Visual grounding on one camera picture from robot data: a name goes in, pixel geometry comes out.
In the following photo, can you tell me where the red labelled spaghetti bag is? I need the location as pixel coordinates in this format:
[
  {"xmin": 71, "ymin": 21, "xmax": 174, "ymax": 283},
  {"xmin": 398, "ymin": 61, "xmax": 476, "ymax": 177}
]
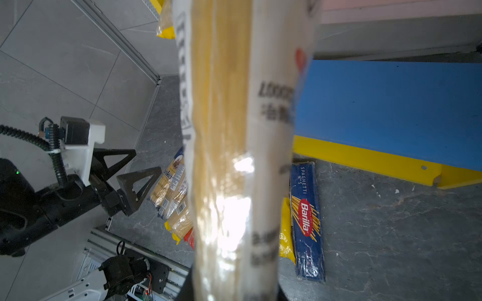
[{"xmin": 172, "ymin": 1, "xmax": 323, "ymax": 300}]

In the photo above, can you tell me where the red clear spaghetti bag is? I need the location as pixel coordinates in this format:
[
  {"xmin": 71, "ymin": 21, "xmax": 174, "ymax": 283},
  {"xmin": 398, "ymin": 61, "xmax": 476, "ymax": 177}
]
[{"xmin": 183, "ymin": 228, "xmax": 195, "ymax": 250}]

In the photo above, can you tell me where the yellow shelf with coloured boards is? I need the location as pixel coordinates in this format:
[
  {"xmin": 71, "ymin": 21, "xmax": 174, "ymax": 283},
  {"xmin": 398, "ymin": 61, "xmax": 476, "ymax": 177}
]
[{"xmin": 150, "ymin": 0, "xmax": 482, "ymax": 190}]

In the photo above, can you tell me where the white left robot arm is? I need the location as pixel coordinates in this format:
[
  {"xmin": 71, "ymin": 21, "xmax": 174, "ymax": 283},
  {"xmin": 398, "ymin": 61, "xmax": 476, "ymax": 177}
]
[{"xmin": 1, "ymin": 149, "xmax": 162, "ymax": 257}]

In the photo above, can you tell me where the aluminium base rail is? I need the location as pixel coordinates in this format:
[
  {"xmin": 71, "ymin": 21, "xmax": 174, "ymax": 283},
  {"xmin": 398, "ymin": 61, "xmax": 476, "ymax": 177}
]
[{"xmin": 37, "ymin": 225, "xmax": 189, "ymax": 301}]

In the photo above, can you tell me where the blue Ankara spaghetti bag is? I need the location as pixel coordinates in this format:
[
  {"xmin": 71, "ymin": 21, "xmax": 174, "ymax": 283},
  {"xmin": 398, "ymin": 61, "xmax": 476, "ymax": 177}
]
[{"xmin": 150, "ymin": 147, "xmax": 184, "ymax": 207}]

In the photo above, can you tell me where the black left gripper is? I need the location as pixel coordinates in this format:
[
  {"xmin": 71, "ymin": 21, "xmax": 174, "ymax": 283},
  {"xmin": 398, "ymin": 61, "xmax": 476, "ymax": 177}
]
[{"xmin": 89, "ymin": 148, "xmax": 162, "ymax": 216}]

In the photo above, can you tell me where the yellow topped spaghetti bag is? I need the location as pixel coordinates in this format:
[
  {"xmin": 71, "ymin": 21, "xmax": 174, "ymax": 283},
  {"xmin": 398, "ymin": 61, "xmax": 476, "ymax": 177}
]
[{"xmin": 156, "ymin": 0, "xmax": 176, "ymax": 40}]

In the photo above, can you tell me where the black corrugated cable conduit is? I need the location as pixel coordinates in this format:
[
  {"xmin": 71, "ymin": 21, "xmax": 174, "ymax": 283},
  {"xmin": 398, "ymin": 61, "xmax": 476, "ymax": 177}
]
[{"xmin": 0, "ymin": 123, "xmax": 69, "ymax": 187}]

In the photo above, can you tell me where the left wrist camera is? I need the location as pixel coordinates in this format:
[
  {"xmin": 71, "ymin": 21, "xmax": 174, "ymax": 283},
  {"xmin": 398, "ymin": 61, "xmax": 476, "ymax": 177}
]
[{"xmin": 38, "ymin": 116, "xmax": 105, "ymax": 187}]

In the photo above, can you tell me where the blue Barilla spaghetti box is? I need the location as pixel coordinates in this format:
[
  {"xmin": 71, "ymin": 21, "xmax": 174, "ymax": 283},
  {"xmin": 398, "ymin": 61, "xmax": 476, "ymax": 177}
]
[{"xmin": 289, "ymin": 161, "xmax": 326, "ymax": 282}]

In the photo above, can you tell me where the yellow Pastatime spaghetti bag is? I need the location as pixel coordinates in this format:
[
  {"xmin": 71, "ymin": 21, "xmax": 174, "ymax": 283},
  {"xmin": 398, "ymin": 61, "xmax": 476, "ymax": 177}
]
[{"xmin": 279, "ymin": 198, "xmax": 296, "ymax": 264}]

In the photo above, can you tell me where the blue clear spaghetti bag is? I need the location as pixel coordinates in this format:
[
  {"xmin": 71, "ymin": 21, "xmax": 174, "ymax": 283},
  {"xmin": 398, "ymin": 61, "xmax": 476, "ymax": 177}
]
[{"xmin": 158, "ymin": 166, "xmax": 188, "ymax": 221}]

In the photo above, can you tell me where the long yellow spaghetti bag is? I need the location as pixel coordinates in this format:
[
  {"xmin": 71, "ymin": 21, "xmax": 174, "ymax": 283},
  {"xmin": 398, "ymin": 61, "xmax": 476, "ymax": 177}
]
[{"xmin": 164, "ymin": 202, "xmax": 193, "ymax": 245}]

